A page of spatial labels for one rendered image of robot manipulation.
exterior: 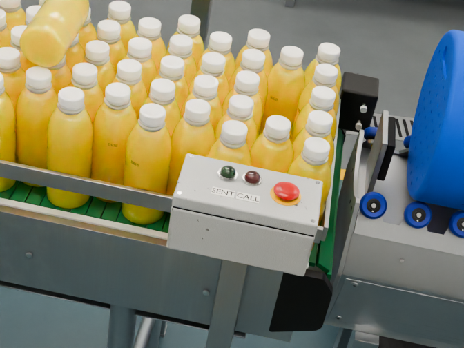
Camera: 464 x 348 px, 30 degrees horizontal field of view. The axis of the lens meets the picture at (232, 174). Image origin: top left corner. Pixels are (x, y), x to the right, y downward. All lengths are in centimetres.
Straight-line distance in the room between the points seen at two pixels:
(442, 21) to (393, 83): 69
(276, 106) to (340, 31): 244
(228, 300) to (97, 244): 24
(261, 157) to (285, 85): 22
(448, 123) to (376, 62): 248
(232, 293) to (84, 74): 41
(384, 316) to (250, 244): 50
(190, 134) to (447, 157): 39
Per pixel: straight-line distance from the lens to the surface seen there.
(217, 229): 119
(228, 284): 131
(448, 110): 133
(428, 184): 137
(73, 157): 136
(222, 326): 138
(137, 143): 132
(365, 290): 155
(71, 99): 132
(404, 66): 381
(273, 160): 133
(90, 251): 144
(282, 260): 122
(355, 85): 166
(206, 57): 145
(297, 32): 388
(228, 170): 121
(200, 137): 134
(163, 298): 147
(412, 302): 157
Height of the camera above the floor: 186
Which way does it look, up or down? 39 degrees down
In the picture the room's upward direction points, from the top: 10 degrees clockwise
